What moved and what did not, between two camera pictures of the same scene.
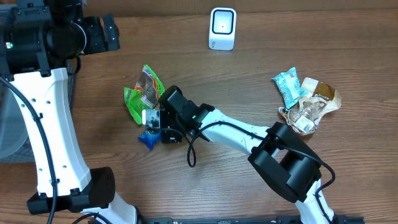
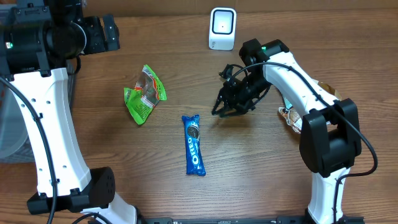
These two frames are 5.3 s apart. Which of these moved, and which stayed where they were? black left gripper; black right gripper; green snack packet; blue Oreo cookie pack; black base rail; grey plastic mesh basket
Moved: blue Oreo cookie pack; black right gripper
Stayed: green snack packet; black base rail; grey plastic mesh basket; black left gripper
